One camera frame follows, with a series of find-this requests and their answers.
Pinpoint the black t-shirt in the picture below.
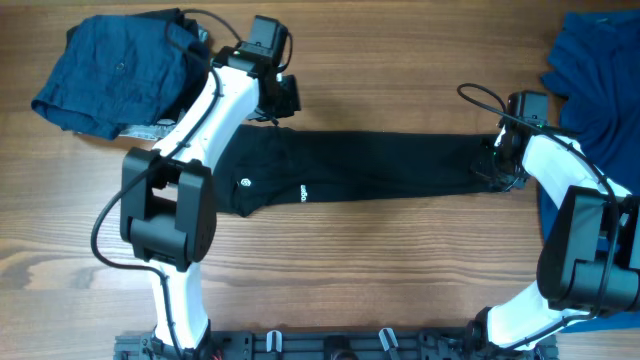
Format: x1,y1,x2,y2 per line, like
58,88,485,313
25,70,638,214
214,125,500,217

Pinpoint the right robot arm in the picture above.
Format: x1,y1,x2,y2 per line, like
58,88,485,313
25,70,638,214
464,91,639,356

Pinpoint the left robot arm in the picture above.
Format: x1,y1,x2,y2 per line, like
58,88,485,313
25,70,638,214
120,16,301,359

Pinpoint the blue t-shirt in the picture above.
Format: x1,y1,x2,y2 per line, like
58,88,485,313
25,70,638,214
538,10,640,334

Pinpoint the folded dark blue shirt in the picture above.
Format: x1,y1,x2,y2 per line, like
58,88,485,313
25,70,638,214
31,14,211,142

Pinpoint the right white rail clip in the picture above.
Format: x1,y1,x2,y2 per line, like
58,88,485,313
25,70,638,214
378,327,399,352

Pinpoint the white rail clip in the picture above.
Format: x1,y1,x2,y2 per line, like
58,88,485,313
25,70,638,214
378,327,399,352
265,330,283,353

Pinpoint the left white rail clip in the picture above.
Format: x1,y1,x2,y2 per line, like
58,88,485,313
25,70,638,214
265,330,283,353

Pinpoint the left black cable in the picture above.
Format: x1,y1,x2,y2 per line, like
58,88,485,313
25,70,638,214
89,8,294,360

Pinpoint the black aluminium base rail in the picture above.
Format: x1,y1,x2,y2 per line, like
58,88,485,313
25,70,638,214
113,328,559,360

